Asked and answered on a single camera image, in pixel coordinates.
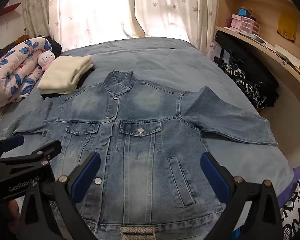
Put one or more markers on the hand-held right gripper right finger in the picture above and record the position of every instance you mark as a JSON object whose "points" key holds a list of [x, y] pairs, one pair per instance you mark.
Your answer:
{"points": [[213, 177]]}

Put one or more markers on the black white patterned cloth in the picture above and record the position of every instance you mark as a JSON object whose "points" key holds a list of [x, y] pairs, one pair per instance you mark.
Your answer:
{"points": [[247, 87]]}

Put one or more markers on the white cat plush toy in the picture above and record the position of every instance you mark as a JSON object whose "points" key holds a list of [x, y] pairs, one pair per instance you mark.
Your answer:
{"points": [[46, 59]]}

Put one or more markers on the wooden shelf unit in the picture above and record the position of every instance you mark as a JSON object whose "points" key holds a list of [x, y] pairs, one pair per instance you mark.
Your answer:
{"points": [[265, 2]]}

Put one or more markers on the blue denim jacket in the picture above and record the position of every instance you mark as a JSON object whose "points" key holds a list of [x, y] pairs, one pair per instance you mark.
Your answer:
{"points": [[140, 155]]}

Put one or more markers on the white cloth with black print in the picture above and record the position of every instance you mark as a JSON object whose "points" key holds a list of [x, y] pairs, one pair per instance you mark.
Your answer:
{"points": [[297, 212]]}

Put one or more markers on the floral quilt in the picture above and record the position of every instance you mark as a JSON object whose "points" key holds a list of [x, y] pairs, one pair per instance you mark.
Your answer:
{"points": [[12, 75]]}

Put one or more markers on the yellow cloth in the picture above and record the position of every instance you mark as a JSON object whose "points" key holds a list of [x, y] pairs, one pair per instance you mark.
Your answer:
{"points": [[287, 26]]}

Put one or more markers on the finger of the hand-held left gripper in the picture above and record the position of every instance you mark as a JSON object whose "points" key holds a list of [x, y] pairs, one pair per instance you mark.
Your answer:
{"points": [[47, 150], [11, 142]]}

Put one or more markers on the pile of papers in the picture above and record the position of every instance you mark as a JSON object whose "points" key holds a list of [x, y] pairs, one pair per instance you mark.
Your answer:
{"points": [[285, 53]]}

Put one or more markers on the small blue box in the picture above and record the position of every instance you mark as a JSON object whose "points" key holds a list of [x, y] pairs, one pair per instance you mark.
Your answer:
{"points": [[243, 12]]}

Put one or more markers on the folded cream garment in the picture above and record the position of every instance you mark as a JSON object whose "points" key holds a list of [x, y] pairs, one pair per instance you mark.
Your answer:
{"points": [[65, 72]]}

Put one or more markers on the pink drawer organizer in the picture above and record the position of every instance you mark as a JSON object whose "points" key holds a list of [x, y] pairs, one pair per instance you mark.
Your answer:
{"points": [[245, 24]]}

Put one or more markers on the dark knit garment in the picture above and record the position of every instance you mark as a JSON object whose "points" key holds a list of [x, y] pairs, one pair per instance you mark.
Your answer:
{"points": [[53, 45]]}

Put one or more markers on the purple cloth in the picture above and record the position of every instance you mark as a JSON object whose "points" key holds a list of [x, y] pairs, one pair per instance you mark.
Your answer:
{"points": [[287, 190]]}

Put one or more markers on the red wall decoration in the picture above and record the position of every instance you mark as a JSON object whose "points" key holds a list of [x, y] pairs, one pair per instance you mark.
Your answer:
{"points": [[11, 9]]}

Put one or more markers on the white cardboard box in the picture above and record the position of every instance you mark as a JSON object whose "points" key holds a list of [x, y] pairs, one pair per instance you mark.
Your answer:
{"points": [[213, 51]]}

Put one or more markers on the black bag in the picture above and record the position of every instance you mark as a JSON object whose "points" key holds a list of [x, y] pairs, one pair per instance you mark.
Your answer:
{"points": [[255, 65]]}

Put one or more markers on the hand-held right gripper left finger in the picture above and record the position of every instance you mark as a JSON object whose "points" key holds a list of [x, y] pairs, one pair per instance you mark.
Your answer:
{"points": [[86, 177]]}

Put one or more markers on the sheer leaf-print curtain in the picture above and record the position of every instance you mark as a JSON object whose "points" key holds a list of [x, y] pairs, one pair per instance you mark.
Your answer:
{"points": [[90, 10], [170, 10]]}

